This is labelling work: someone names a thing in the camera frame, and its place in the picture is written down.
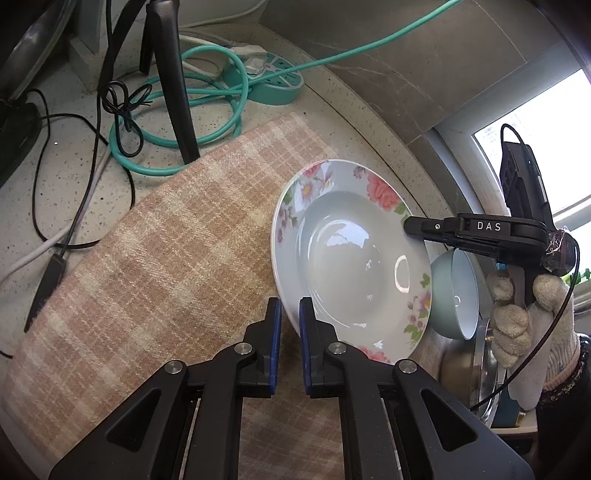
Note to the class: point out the plate with large pink flowers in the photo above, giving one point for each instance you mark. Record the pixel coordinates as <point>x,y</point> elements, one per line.
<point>341,258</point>

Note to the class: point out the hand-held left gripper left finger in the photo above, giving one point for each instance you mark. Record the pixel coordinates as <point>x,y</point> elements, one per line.
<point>277,341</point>

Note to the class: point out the light blue bowl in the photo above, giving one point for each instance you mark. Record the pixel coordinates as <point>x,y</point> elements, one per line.
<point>464,300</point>

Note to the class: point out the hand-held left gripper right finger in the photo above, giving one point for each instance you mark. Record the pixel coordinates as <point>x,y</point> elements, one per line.
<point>304,341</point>

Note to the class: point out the person's right forearm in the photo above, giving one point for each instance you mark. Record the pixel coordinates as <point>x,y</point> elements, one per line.
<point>568,415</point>

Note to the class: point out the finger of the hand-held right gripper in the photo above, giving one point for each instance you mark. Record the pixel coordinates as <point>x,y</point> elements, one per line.
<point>475,251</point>
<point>429,227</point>

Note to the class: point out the black power adapter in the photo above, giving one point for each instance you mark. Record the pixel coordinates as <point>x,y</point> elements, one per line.
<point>18,134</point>

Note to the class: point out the steel pot lid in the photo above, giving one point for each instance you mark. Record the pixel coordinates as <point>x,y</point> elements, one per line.
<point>32,41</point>

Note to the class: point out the teal power strip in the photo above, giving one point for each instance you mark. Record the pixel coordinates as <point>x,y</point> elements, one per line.
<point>281,87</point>

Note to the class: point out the person's right hand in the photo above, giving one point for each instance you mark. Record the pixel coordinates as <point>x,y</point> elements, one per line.
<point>510,323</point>

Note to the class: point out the white framed window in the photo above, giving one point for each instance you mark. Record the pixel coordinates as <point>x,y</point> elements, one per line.
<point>568,138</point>

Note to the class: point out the beige plaid cloth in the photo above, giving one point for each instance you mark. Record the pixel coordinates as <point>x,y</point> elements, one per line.
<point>161,277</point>

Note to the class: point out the stainless steel bowl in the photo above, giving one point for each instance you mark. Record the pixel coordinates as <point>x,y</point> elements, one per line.
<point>461,374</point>

